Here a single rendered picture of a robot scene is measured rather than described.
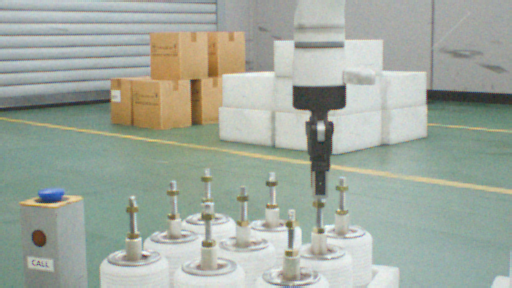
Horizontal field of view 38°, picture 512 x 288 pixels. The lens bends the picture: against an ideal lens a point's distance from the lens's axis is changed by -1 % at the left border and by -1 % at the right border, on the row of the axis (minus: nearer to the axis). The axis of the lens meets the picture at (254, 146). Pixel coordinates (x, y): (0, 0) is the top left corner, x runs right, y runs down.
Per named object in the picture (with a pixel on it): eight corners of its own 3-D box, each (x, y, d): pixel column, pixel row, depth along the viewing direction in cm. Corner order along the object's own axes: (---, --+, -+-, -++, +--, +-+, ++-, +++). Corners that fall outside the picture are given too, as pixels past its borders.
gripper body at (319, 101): (292, 78, 107) (292, 142, 108) (292, 81, 98) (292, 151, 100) (344, 77, 106) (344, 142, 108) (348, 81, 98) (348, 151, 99)
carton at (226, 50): (245, 75, 506) (244, 31, 502) (218, 77, 490) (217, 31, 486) (217, 74, 528) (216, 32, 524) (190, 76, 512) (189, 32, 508)
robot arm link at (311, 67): (377, 86, 98) (377, 39, 97) (292, 87, 98) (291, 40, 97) (370, 82, 107) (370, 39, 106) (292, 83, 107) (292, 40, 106)
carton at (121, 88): (146, 118, 521) (145, 76, 517) (167, 121, 504) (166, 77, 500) (110, 122, 500) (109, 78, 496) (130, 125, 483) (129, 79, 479)
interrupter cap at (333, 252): (332, 265, 101) (332, 260, 101) (283, 258, 105) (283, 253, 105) (353, 251, 107) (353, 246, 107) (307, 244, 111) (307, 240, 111)
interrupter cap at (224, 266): (220, 281, 95) (220, 276, 95) (170, 274, 98) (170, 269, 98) (246, 265, 101) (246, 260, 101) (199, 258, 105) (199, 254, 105)
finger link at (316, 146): (310, 124, 98) (310, 165, 100) (310, 129, 96) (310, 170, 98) (331, 124, 97) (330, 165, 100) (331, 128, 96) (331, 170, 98)
